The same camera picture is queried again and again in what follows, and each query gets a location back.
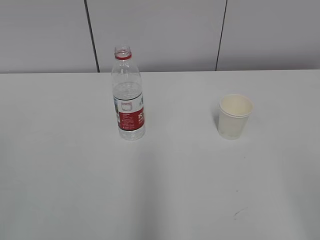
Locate clear water bottle red label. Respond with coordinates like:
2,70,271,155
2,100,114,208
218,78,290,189
111,45,146,141

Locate white paper cup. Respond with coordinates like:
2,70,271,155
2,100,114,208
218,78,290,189
217,94,253,140

